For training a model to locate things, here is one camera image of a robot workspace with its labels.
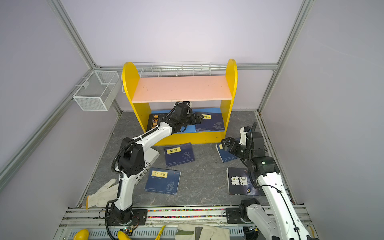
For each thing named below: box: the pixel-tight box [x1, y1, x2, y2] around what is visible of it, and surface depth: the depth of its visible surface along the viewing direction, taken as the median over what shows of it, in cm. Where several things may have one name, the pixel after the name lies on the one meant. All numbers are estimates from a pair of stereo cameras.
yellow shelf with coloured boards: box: [123, 59, 238, 146], surface depth 79 cm
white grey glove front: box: [175, 224, 230, 240], surface depth 71 cm
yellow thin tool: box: [155, 224, 166, 240], surface depth 68 cm
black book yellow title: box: [146, 113, 167, 132], surface depth 98 cm
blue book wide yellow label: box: [195, 112, 225, 132], surface depth 96 cm
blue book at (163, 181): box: [144, 167, 182, 196], surface depth 86 cm
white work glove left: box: [87, 178, 119, 209], surface depth 82 cm
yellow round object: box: [73, 229, 89, 240], surface depth 67 cm
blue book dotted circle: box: [164, 142, 195, 168], surface depth 98 cm
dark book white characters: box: [226, 167, 265, 196], surface depth 84 cm
